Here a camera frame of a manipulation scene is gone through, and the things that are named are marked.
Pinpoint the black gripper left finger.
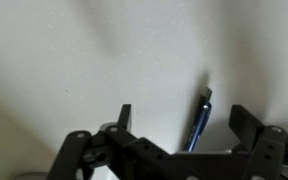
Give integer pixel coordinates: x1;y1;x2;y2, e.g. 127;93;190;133
47;103;185;180

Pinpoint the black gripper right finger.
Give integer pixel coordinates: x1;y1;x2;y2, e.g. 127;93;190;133
228;104;288;180

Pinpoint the blue ballpoint pen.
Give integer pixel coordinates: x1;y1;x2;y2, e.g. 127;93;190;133
182;86;214;153

